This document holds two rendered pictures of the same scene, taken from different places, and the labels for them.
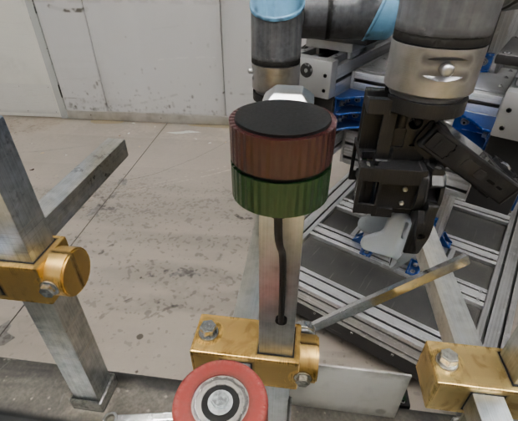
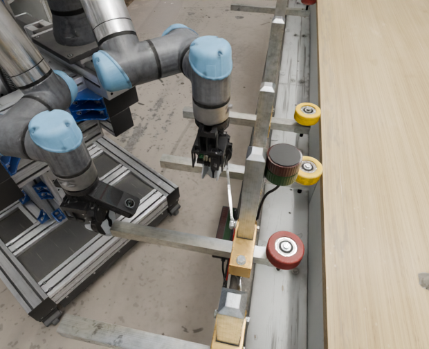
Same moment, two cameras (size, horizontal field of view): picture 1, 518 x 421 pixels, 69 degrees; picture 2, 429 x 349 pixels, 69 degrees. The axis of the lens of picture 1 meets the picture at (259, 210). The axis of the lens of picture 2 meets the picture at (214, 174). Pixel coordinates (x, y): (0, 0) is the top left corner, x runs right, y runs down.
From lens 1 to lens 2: 0.56 m
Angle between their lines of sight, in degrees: 62
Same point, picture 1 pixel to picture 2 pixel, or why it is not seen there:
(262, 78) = (86, 178)
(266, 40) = (79, 158)
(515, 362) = not seen: hidden behind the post
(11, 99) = not seen: outside the picture
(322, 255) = (46, 251)
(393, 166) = (223, 145)
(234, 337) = (244, 249)
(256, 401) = (285, 234)
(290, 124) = (291, 153)
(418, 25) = (222, 100)
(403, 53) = (218, 111)
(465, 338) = (241, 169)
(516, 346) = not seen: hidden behind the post
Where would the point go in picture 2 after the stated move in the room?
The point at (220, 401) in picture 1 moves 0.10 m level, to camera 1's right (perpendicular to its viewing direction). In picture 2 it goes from (287, 244) to (284, 207)
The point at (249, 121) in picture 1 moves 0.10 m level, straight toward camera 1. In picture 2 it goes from (290, 162) to (351, 164)
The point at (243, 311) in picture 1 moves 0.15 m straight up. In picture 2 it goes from (225, 246) to (226, 209)
